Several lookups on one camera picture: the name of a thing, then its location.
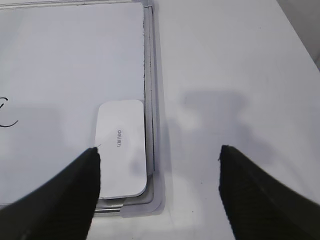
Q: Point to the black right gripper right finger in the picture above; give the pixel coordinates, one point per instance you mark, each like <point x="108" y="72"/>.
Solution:
<point x="259" y="207"/>

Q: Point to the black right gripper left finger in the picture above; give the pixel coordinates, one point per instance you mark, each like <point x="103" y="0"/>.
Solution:
<point x="61" y="209"/>

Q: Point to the white rectangular whiteboard eraser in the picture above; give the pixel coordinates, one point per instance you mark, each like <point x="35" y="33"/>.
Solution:
<point x="122" y="150"/>

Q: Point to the whiteboard with grey frame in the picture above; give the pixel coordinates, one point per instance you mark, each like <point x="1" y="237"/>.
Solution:
<point x="61" y="63"/>

